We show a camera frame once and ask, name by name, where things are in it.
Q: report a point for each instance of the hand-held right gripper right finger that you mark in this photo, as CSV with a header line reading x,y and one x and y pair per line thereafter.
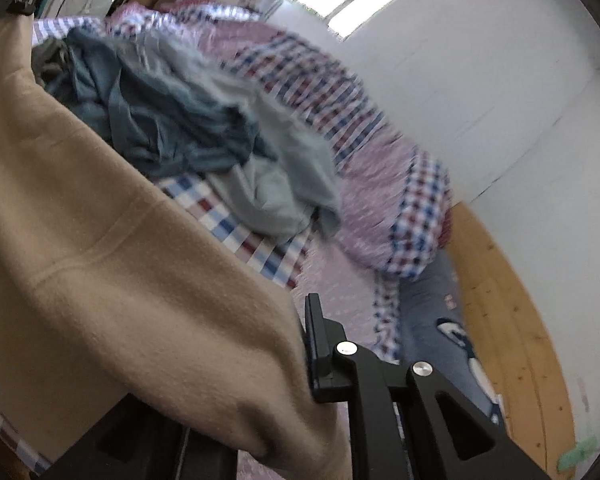
x,y
320,355

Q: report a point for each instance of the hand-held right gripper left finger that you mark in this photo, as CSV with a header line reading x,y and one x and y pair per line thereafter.
x,y
145,445

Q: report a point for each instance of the tan shirt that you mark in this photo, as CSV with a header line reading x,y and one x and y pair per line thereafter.
x,y
105,260

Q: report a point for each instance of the blue plush pillow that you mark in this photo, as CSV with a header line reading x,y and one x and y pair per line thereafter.
x,y
430,320

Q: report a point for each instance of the light blue shirt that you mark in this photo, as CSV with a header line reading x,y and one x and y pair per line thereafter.
x,y
280,195

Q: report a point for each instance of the purple checked quilt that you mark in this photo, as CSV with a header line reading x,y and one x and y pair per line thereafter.
x,y
380,200

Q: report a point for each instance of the teal shirt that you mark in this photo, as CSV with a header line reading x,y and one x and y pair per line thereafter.
x,y
145,125

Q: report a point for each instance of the dark grey shirt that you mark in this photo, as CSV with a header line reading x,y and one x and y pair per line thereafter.
x,y
50,60

